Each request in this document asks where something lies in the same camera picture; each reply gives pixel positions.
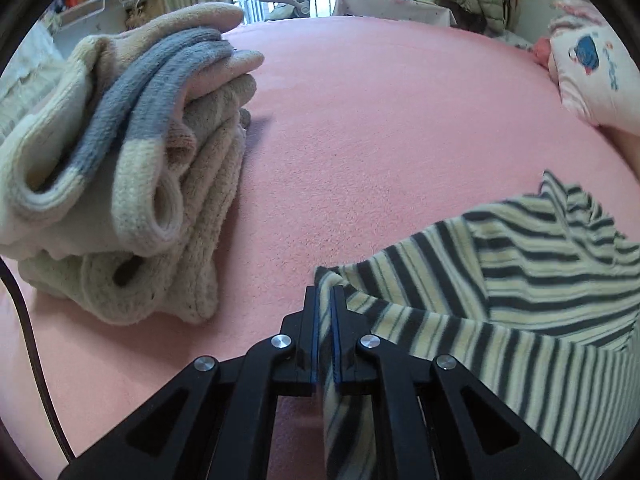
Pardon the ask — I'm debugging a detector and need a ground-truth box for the lace-covered furniture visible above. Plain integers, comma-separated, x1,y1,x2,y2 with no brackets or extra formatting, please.
0,25,66,126

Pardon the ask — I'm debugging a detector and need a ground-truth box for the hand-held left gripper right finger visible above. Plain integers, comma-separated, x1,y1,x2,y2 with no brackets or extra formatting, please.
330,285,583,480

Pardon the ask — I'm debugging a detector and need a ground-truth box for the cream blue-striped folded sweater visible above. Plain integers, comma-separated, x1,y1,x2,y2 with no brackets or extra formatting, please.
0,2,266,261

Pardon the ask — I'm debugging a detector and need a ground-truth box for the black cable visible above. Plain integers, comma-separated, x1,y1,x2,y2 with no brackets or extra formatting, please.
0,260,76,463

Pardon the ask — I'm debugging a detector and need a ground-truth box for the small table with tablecloth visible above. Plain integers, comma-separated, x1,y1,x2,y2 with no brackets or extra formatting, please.
331,0,458,28

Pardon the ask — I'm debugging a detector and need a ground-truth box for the pink bed sheet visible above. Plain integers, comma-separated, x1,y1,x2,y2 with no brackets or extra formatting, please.
0,15,640,480

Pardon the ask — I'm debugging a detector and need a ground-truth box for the white cartoon print pillow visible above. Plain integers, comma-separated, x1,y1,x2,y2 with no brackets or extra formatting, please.
547,25,640,128

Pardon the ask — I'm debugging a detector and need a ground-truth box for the pink ruffled pillow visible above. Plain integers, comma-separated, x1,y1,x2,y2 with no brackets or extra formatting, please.
550,0,608,28

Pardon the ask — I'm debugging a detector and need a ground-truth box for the striped long-sleeve shirt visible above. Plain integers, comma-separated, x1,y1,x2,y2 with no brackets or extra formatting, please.
314,170,640,480

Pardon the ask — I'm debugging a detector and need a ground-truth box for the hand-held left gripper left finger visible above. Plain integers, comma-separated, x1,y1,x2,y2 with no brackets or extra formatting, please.
57,285,321,480

